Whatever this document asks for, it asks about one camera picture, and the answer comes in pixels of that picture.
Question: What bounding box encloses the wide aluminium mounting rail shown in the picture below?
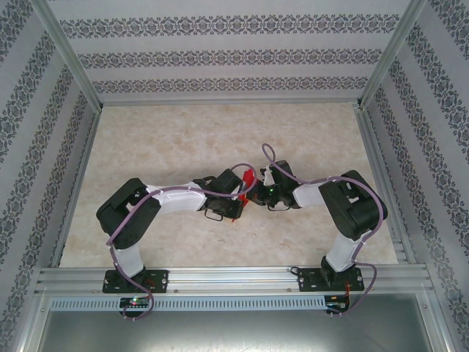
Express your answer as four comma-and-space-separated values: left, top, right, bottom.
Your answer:
34, 265, 437, 294

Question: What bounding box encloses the red paper sheet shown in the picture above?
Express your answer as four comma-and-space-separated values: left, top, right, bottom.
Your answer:
230, 168, 257, 224

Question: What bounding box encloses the grey metal shelf panel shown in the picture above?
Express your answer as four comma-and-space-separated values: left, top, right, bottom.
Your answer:
21, 293, 450, 352

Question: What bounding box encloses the aluminium frame post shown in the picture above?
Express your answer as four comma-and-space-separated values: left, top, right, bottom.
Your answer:
32, 0, 104, 111
353, 0, 429, 109

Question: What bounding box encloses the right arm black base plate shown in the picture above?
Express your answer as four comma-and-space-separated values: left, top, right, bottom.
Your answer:
297, 267, 366, 293

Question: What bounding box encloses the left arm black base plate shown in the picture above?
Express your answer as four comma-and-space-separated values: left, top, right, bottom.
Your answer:
102, 269, 170, 294

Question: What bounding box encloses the slotted grey cable duct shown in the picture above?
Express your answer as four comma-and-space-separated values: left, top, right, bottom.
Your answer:
49, 296, 327, 312

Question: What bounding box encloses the left gripper thin black cable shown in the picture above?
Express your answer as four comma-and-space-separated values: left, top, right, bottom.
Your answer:
202, 208, 225, 224

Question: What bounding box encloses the aluminium side floor rail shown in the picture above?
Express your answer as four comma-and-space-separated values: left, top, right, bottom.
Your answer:
353, 106, 418, 265
49, 108, 106, 268

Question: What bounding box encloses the aluminium back floor rail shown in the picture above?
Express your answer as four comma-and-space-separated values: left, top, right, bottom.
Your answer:
98, 97, 362, 108

